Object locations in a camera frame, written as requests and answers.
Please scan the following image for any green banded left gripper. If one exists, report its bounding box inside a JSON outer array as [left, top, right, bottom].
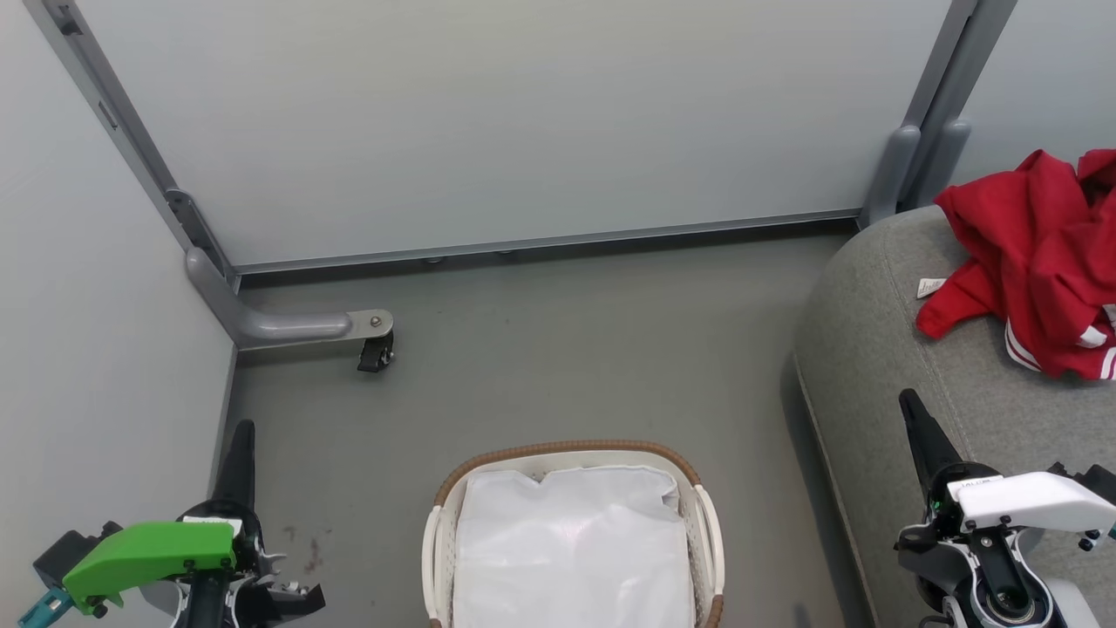
[[63, 420, 325, 628]]

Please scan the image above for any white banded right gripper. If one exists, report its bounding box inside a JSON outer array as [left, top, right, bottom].
[[895, 389, 1116, 577]]

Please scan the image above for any white basket with brown rim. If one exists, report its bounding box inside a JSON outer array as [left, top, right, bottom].
[[421, 439, 726, 628]]

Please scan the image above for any white basket liner bag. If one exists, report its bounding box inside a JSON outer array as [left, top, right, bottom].
[[452, 465, 697, 628]]

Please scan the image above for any grey fabric sofa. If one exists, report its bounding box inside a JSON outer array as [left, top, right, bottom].
[[792, 205, 1116, 628]]

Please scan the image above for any grey partition support foot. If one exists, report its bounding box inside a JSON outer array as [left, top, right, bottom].
[[859, 125, 922, 229], [911, 118, 971, 210], [183, 247, 395, 352]]

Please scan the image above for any black caster wheel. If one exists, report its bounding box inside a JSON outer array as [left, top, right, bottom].
[[357, 333, 395, 374]]

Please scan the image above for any black cable with teal plug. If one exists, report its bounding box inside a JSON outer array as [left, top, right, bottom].
[[17, 586, 75, 628]]

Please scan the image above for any grey metal partition post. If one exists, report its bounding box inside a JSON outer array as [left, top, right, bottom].
[[22, 0, 241, 289], [898, 0, 1017, 206]]

